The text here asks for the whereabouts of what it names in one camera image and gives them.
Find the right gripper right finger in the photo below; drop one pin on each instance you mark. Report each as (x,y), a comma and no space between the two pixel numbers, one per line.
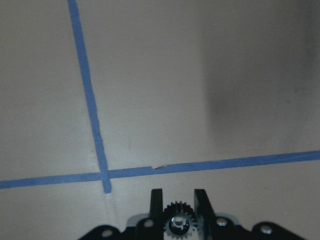
(204,212)

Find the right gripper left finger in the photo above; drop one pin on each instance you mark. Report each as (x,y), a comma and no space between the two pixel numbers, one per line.
(156,204)

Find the small black bearing gear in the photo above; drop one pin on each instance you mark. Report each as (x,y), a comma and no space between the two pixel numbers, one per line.
(179,220)

